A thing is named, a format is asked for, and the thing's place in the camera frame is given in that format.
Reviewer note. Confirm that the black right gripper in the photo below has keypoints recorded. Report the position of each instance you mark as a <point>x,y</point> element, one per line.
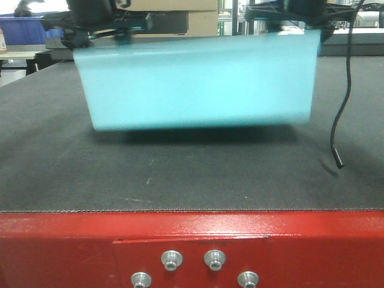
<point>318,15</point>

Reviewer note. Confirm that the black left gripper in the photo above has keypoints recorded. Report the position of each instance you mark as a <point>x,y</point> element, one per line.
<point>86,21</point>

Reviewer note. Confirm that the light blue plastic bin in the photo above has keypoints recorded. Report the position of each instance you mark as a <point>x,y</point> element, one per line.
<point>202,82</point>

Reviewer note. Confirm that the dark grey conveyor belt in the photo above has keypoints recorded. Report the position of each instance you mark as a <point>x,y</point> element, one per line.
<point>54,160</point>

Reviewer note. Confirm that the blue crate in background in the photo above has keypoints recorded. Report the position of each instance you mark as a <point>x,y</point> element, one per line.
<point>22,30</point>

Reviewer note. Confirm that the cardboard box in background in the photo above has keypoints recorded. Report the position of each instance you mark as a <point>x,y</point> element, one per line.
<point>197,18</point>

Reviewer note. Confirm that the silver flange bolt upper left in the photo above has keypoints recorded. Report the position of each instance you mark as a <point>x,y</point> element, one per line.
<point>171,260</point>

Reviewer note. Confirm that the silver flange bolt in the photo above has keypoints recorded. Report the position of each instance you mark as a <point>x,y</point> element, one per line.
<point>248,279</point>
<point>214,259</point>
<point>141,280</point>
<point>171,260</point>

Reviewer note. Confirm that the silver flange bolt upper right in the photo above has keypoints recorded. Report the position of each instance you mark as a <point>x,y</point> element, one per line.
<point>214,259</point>

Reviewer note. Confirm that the silver flange bolt lower left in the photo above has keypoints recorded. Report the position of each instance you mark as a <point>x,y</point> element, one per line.
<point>141,280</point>

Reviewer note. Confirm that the silver flange bolt lower right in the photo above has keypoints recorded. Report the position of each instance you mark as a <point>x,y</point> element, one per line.
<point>248,279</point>

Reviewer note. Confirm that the red conveyor frame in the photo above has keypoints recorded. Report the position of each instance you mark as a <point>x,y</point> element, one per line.
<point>285,249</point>

